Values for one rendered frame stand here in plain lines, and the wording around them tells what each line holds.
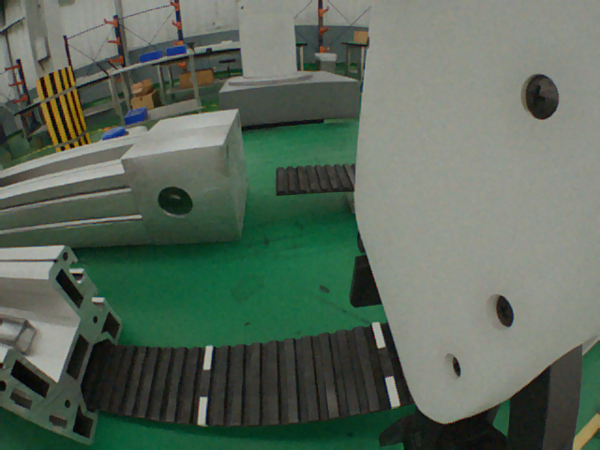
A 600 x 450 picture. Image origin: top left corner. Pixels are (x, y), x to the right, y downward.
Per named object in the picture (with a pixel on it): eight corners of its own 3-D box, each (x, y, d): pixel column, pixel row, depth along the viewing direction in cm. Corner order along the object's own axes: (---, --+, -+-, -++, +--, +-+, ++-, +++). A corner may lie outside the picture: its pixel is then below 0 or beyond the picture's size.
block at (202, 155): (250, 175, 35) (241, 103, 30) (241, 241, 26) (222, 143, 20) (184, 182, 35) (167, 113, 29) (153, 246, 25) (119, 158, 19)
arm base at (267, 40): (223, 82, 63) (216, 11, 52) (294, 73, 68) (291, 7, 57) (235, 88, 48) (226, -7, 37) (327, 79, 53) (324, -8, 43)
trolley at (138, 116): (203, 117, 327) (192, 39, 264) (207, 128, 287) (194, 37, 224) (126, 138, 298) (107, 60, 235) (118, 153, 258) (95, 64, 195)
